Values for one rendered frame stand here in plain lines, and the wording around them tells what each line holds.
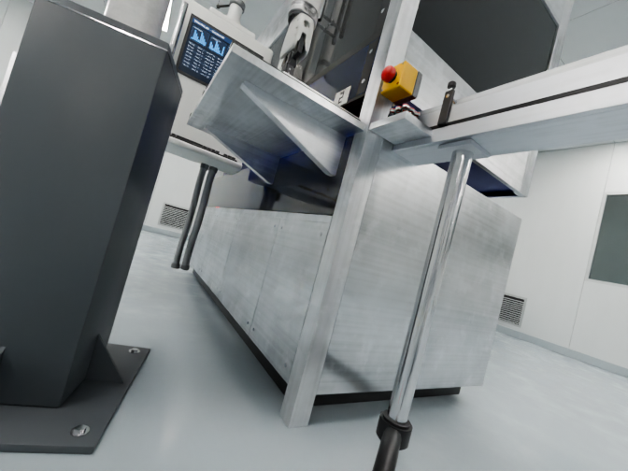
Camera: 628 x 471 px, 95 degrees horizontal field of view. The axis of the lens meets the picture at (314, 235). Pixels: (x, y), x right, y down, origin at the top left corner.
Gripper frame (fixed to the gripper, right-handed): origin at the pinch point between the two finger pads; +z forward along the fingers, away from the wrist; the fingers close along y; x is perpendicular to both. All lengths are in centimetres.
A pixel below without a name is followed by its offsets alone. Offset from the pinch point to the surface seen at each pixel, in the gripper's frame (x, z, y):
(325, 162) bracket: -18.4, 18.9, -2.3
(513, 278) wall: -483, 8, 139
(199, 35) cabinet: 21, -45, 89
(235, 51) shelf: 16.0, 8.3, -10.8
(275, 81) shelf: 5.2, 8.6, -9.0
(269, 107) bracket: 2.7, 12.1, -2.3
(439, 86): -47, -18, -12
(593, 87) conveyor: -34, 6, -58
